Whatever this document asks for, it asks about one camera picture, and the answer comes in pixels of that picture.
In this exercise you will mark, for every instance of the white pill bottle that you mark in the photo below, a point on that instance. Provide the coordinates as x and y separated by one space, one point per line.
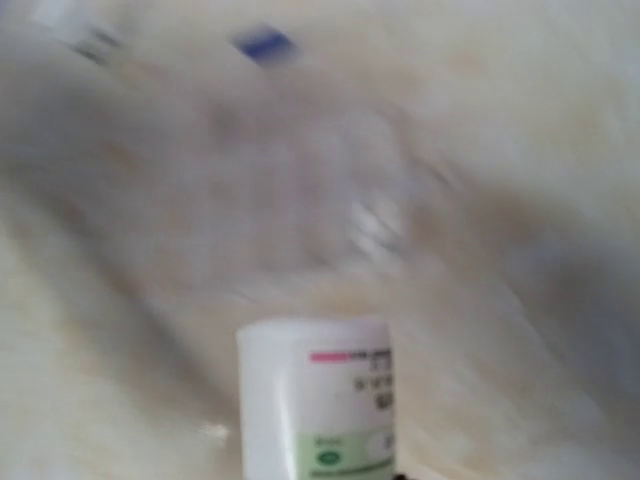
316 399

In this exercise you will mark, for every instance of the clear plastic pill organizer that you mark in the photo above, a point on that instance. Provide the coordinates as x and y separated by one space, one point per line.
233 149

